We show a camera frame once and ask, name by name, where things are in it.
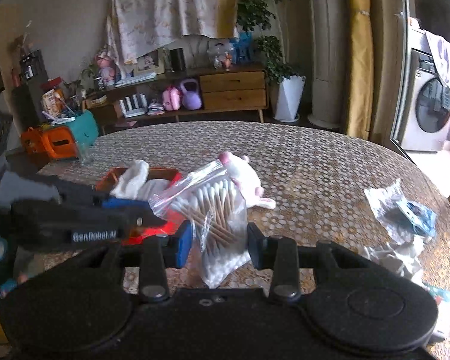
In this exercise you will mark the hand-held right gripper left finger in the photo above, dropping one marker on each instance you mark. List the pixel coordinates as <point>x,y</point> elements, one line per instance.
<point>183,247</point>

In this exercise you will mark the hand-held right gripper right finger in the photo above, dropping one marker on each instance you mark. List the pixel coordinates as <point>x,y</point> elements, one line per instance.
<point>255,249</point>

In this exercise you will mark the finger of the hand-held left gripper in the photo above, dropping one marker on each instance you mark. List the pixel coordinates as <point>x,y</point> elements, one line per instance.
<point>123,203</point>
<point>138,220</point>

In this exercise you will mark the red metal box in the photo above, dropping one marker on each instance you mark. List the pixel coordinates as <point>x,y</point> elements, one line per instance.
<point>170,228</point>

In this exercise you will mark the bag of cotton swabs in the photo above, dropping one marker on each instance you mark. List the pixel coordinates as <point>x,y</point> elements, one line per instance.
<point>210,210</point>

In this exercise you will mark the blue item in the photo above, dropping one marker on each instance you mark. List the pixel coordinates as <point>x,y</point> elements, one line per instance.
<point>416,213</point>

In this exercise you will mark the clear drinking glass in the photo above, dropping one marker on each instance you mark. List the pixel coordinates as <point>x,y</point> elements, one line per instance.
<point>84,153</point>

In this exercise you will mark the pink and white plush toy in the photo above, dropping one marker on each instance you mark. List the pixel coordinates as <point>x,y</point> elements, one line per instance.
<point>243,180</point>

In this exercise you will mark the orange tissue box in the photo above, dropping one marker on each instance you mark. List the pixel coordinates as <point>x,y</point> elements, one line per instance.
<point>56,142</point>

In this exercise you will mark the teal container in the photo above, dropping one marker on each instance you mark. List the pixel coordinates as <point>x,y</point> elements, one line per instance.
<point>86,129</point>

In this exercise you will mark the white router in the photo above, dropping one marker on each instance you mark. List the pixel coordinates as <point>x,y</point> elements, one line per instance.
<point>133,107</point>

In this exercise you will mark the small stack of books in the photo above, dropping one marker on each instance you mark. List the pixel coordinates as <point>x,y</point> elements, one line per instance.
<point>155,108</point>

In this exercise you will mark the gold patterned tablecloth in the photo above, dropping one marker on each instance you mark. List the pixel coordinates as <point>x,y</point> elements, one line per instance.
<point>322,157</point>

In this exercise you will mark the pink toy case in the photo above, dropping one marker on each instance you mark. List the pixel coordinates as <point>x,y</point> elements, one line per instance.
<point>171,99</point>

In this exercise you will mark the colourful printed snack box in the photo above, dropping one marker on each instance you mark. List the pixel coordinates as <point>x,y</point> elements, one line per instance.
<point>52,105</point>

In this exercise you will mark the white keyboard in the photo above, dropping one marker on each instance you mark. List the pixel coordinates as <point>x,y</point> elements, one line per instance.
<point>135,79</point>

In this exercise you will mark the purple kettlebell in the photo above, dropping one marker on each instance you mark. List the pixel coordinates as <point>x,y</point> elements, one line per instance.
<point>191,97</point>

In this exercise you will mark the pink doll figurine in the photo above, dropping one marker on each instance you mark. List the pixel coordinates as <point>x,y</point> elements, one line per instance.
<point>105,69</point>

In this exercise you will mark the crumpled white wrapper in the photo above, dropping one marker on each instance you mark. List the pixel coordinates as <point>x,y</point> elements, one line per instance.
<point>393,258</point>

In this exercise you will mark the black water dispenser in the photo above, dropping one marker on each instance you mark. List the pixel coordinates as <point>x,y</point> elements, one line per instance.
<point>30,82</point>

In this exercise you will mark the black speaker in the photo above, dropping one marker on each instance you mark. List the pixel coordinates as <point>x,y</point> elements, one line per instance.
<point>177,60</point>

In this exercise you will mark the white angular planter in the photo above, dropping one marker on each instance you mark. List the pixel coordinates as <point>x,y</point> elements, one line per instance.
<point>288,99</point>

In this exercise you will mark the wooden media cabinet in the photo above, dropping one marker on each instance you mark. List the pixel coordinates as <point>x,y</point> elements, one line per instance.
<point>232,90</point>

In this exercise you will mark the clear bag with figurine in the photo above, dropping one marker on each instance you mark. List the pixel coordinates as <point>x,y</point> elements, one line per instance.
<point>220,54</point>

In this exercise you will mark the blue toy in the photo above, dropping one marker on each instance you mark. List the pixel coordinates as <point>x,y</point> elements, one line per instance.
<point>243,47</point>

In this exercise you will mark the patterned white hanging cloth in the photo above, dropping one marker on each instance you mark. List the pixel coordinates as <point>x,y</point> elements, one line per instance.
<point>165,7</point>

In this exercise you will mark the white washing machine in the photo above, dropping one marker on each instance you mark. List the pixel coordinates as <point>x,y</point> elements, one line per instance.
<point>416,127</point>

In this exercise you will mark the yellow curtain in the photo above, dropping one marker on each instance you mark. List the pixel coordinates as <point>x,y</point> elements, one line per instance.
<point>360,63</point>

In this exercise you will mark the beige standing air conditioner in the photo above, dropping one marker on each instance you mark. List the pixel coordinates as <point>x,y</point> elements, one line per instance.
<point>328,45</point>

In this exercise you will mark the green potted plant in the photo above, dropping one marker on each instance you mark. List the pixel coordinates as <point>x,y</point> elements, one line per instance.
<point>255,11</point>

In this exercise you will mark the light purple towel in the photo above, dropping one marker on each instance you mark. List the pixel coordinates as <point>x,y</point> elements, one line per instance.
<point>440,56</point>

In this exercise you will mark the white photo frame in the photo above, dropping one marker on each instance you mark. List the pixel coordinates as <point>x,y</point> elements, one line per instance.
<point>150,63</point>

